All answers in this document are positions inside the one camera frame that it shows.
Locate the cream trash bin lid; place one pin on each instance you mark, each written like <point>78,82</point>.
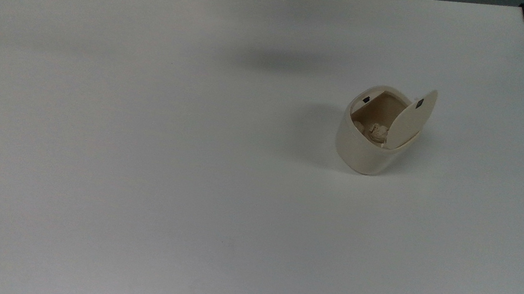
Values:
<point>411,121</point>

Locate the crumpled paper ball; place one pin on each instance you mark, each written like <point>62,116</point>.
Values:
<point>377,132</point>

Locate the cream trash bin body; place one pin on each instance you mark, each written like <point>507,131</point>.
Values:
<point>361,152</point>

